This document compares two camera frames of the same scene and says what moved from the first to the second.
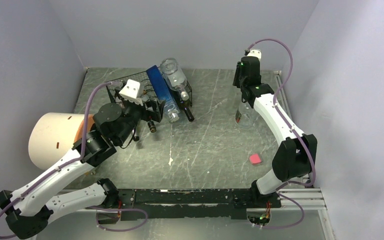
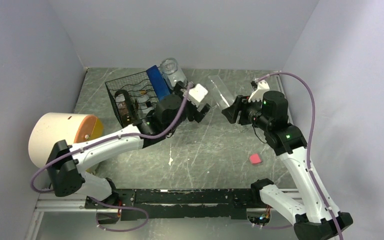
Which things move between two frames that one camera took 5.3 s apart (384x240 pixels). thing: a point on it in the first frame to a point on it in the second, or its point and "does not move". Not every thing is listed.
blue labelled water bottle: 171,109 does not move
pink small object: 255,158 does not move
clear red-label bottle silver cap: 174,76 does not move
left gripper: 155,114 to 196,114
